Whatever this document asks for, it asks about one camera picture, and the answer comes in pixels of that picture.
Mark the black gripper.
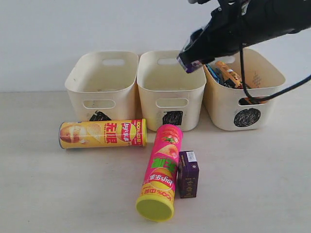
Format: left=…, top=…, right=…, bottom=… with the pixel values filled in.
left=179, top=0, right=253, bottom=69

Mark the white blue milk carton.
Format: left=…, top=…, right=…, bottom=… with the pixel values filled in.
left=176, top=28, right=203, bottom=73

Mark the blue black snack bag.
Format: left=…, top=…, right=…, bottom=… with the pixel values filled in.
left=206, top=65, right=234, bottom=88

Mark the orange black snack bag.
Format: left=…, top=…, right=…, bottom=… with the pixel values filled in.
left=215, top=61, right=243, bottom=90

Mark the purple drink carton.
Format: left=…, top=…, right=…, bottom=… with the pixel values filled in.
left=177, top=150, right=199, bottom=199

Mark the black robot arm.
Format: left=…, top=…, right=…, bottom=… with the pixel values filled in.
left=177, top=0, right=311, bottom=73

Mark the middle cream plastic bin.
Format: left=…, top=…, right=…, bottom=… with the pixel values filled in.
left=137, top=50, right=207, bottom=131

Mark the cream plastic bin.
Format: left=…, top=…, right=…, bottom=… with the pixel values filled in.
left=137, top=50, right=207, bottom=131
left=65, top=51, right=138, bottom=121
left=203, top=49, right=285, bottom=131

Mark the right cream plastic bin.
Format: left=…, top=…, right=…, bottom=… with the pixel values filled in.
left=203, top=49, right=285, bottom=131

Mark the left cream plastic bin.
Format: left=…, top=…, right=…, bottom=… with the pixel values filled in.
left=65, top=51, right=138, bottom=121

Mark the yellow Lays chip can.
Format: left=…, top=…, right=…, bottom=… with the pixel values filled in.
left=58, top=119, right=147, bottom=149

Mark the pink Lays chip can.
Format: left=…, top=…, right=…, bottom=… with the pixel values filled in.
left=136, top=124, right=183, bottom=222

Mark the black cable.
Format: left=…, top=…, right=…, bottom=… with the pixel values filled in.
left=239, top=42, right=311, bottom=104

